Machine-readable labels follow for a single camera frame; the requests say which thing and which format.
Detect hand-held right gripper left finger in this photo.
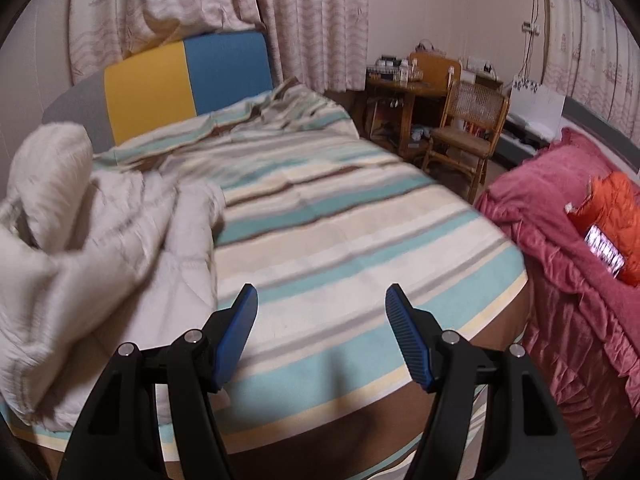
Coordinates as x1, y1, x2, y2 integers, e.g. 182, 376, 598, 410
56, 283, 259, 480

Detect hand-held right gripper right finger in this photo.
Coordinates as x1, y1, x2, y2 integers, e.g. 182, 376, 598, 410
384, 283, 584, 480

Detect white quilted down jacket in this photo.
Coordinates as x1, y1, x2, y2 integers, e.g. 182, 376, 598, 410
0, 122, 227, 433

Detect striped bed cover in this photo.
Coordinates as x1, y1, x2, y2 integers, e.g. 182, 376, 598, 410
0, 77, 532, 480

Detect pink ruffled bedspread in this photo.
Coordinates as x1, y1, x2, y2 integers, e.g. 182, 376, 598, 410
472, 127, 640, 480

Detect wicker wooden chair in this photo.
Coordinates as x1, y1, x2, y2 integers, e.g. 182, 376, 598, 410
421, 79, 511, 203

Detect wooden table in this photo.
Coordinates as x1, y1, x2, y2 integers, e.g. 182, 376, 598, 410
357, 67, 453, 161

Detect orange puffer jacket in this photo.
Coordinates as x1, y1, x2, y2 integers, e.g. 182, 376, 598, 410
565, 170, 640, 287

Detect grey yellow blue headboard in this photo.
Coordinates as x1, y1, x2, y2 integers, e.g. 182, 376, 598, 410
42, 30, 275, 153

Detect wooden board with white clip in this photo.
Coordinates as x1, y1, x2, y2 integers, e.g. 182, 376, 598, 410
407, 51, 462, 97

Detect bottles and boxes on table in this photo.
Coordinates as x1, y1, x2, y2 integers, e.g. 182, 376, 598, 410
366, 54, 426, 86

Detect white printed paper bag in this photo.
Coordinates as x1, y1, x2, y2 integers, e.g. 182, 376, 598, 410
507, 75, 566, 133

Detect patterned pink white curtain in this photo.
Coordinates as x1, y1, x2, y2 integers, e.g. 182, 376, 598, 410
542, 0, 640, 121
67, 0, 371, 96

